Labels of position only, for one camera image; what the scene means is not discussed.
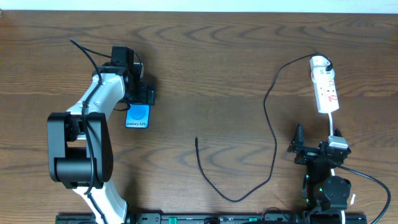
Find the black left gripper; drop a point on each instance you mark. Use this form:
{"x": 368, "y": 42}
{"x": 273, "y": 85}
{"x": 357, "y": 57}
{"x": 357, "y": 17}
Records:
{"x": 146, "y": 94}

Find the white power strip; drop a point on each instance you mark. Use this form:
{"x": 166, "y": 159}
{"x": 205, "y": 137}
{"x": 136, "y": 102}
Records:
{"x": 325, "y": 90}

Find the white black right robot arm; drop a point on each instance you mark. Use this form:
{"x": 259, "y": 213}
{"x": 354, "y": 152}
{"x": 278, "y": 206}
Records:
{"x": 323, "y": 191}

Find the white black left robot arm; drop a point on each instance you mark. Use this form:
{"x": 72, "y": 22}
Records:
{"x": 79, "y": 146}

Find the blue Galaxy smartphone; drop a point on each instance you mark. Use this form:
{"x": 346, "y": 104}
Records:
{"x": 137, "y": 116}

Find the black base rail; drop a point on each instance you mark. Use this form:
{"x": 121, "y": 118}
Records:
{"x": 273, "y": 217}

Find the white USB charger adapter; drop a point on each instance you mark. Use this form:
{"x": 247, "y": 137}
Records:
{"x": 321, "y": 61}

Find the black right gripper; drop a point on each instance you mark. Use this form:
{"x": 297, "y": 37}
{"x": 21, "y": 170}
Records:
{"x": 311, "y": 149}

